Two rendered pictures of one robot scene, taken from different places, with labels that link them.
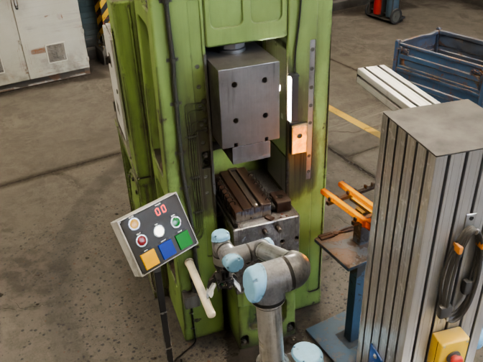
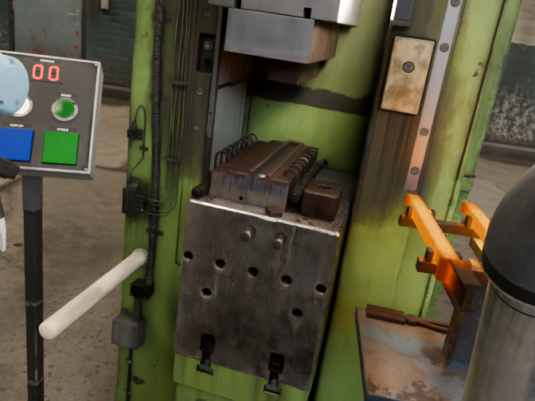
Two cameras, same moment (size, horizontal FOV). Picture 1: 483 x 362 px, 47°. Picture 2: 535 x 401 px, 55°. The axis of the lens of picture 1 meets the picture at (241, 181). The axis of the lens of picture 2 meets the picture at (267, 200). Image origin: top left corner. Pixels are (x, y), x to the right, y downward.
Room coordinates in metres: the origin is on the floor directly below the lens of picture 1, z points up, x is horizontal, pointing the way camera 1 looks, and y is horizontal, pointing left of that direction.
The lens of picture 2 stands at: (1.39, -0.72, 1.36)
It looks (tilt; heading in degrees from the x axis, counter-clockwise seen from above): 19 degrees down; 31
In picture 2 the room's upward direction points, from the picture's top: 8 degrees clockwise
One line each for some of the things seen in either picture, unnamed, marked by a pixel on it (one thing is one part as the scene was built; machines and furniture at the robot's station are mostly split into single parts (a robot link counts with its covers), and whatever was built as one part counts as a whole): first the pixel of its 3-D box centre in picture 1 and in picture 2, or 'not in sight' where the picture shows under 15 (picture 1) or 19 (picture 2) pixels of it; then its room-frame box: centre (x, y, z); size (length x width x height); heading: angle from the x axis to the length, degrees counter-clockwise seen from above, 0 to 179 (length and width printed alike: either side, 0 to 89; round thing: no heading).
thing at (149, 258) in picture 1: (149, 258); not in sight; (1.99, 0.44, 1.01); 0.07 x 0.05 x 0.07; 133
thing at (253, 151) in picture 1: (237, 135); (288, 36); (2.61, 0.01, 1.32); 0.42 x 0.20 x 0.10; 18
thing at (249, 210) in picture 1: (240, 192); (270, 167); (2.61, 0.01, 0.96); 0.42 x 0.20 x 0.09; 18
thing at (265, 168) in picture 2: (244, 186); (279, 157); (2.62, -0.01, 0.99); 0.42 x 0.05 x 0.01; 18
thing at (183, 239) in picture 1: (183, 239); (60, 148); (2.13, 0.29, 1.01); 0.07 x 0.05 x 0.07; 133
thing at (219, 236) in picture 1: (221, 243); not in sight; (1.79, 0.09, 1.23); 0.09 x 0.08 x 0.11; 22
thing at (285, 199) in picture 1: (279, 201); (322, 199); (2.52, -0.21, 0.95); 0.12 x 0.08 x 0.06; 18
